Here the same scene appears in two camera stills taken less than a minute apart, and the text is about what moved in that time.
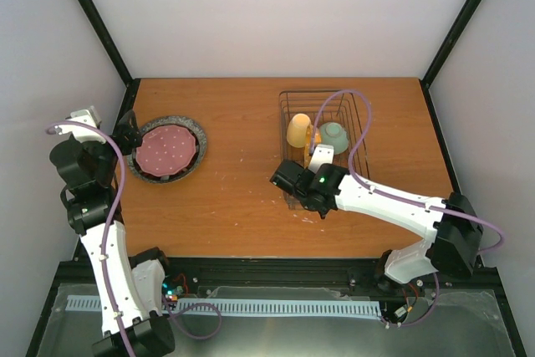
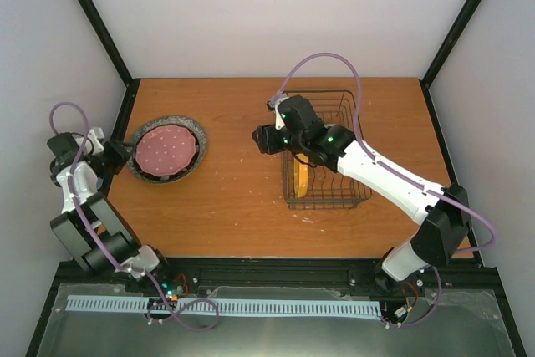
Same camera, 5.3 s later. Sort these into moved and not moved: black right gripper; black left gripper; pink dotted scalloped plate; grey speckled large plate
Moved: black left gripper; black right gripper
Not moved: grey speckled large plate; pink dotted scalloped plate
